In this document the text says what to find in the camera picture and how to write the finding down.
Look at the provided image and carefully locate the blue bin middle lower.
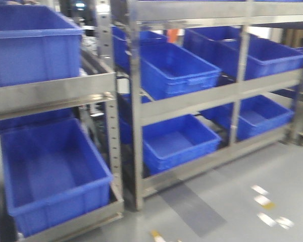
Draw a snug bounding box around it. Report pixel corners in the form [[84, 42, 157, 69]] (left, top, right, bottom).
[[142, 114, 221, 175]]

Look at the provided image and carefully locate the blue bin upper left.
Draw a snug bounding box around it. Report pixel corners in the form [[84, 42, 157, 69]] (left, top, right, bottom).
[[0, 5, 83, 87]]

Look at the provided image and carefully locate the steel shelf rack right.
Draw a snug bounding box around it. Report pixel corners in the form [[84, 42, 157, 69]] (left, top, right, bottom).
[[111, 1, 303, 210]]

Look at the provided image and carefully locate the blue bin lower left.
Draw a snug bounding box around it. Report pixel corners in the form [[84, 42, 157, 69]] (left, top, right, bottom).
[[1, 118, 113, 237]]

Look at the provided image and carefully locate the blue bin right upper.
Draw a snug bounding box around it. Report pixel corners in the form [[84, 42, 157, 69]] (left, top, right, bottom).
[[215, 38, 303, 80]]

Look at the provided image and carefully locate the blue bin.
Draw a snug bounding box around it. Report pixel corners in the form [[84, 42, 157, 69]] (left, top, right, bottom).
[[237, 95, 294, 141], [215, 38, 303, 80], [0, 5, 83, 87], [140, 43, 221, 100], [142, 114, 221, 175], [1, 118, 113, 237]]

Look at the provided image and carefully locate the blue bin middle upper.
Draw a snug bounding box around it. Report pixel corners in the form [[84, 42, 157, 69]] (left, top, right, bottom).
[[140, 43, 221, 100]]

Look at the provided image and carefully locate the blue bin right lower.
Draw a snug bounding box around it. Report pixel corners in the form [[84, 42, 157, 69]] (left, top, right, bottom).
[[237, 95, 294, 141]]

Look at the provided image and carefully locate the steel shelf rack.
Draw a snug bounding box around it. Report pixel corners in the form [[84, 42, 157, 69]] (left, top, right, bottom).
[[111, 1, 303, 210], [0, 10, 124, 242]]

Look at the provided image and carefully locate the steel shelf rack left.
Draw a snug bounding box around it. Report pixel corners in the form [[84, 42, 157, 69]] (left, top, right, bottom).
[[0, 10, 124, 242]]

